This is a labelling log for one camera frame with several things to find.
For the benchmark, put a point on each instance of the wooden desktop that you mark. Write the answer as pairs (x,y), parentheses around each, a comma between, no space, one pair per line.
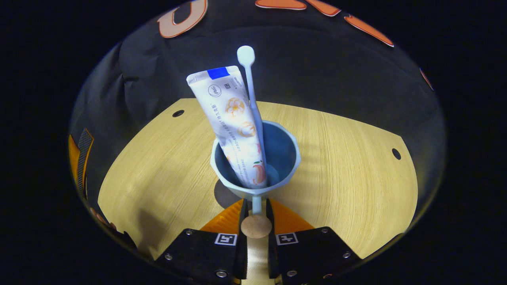
(348,178)

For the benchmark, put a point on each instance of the dark brown round coaster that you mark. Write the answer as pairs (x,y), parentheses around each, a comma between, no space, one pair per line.
(223,196)

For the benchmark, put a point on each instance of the white toothbrush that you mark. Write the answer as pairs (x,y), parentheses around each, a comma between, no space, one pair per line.
(246,55)

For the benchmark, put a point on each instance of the white toothpaste tube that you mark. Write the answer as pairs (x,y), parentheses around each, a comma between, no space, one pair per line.
(233,126)

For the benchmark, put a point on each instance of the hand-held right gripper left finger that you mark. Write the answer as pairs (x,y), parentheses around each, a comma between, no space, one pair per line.
(241,257)

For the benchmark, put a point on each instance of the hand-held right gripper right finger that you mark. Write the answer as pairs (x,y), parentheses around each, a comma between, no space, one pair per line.
(272,257)

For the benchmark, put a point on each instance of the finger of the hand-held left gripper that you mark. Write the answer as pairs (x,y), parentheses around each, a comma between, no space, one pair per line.
(101,219)
(82,158)

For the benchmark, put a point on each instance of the black backdrop cloth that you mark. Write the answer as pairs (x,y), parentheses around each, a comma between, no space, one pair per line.
(317,67)

